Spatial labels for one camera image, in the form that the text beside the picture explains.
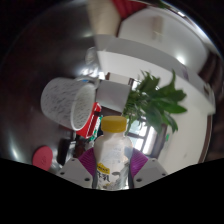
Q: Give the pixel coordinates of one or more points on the white wall radiator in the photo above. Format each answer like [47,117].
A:
[157,28]

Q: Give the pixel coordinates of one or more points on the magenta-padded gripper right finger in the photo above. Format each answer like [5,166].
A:
[150,170]

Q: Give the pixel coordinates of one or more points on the potted plant in white pot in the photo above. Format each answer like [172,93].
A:
[113,95]

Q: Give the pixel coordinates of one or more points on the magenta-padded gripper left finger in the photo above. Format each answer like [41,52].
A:
[75,170]

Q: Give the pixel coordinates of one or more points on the yellow-capped white drink bottle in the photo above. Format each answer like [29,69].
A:
[111,150]

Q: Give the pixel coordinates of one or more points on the white speckled cup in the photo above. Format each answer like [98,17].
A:
[61,98]

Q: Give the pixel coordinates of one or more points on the dark wooden framed window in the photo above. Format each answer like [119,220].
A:
[150,140]

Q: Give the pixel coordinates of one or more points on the red carpeted staircase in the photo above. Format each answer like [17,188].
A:
[128,8]

